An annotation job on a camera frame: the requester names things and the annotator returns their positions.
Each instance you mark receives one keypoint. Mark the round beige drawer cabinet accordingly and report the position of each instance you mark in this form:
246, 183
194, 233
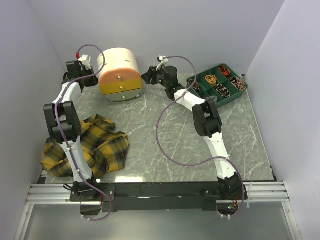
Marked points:
120, 78

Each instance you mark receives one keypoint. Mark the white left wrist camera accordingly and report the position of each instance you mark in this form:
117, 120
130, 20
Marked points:
85, 60

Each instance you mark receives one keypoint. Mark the aluminium rail frame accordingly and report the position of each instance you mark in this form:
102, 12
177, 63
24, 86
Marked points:
256, 192

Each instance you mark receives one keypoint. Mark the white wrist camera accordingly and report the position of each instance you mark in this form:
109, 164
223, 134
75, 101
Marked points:
85, 60
162, 60

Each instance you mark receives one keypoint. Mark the brown black hair scrunchie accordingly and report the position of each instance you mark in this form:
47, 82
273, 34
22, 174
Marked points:
195, 85

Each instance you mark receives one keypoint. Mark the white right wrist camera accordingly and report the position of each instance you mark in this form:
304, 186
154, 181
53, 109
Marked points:
162, 60

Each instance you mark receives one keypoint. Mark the beige black hair scrunchie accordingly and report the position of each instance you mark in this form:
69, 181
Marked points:
223, 91

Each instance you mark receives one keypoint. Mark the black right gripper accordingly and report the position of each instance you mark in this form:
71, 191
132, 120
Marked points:
151, 75

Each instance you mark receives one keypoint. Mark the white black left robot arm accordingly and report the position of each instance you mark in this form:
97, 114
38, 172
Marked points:
62, 120

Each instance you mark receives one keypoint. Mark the grey hair scrunchie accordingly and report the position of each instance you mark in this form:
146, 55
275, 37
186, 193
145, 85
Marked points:
214, 98

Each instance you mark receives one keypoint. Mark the green compartment organizer tray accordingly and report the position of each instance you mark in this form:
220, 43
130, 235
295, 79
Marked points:
221, 82

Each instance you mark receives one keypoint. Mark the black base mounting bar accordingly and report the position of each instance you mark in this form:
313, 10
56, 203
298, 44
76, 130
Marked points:
135, 196

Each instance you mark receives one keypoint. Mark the yellow plaid shirt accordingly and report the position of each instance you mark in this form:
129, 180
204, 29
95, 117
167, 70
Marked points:
105, 150

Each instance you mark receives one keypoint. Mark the pink black hair scrunchie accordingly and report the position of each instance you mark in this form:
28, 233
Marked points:
238, 83

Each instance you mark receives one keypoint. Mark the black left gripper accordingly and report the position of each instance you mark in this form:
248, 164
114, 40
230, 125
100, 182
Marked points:
94, 82

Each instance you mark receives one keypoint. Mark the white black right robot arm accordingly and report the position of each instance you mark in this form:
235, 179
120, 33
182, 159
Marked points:
207, 124

